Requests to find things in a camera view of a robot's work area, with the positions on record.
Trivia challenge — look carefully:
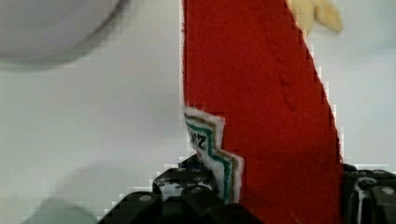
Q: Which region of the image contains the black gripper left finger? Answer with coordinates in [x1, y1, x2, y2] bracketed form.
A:
[97, 155, 264, 224]

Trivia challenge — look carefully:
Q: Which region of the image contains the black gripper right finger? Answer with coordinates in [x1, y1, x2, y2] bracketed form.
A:
[342, 164, 396, 224]

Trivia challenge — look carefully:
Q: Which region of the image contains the red plush ketchup bottle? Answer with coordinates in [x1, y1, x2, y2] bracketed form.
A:
[181, 0, 343, 224]

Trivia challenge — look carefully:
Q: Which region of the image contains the grey round plate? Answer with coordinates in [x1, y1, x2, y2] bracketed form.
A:
[0, 0, 121, 61]

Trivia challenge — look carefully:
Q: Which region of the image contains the green metal cup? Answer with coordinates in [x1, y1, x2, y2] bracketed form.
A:
[21, 201, 97, 224]

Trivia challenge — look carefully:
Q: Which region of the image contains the yellow plush banana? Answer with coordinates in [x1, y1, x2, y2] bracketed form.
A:
[285, 0, 344, 39]

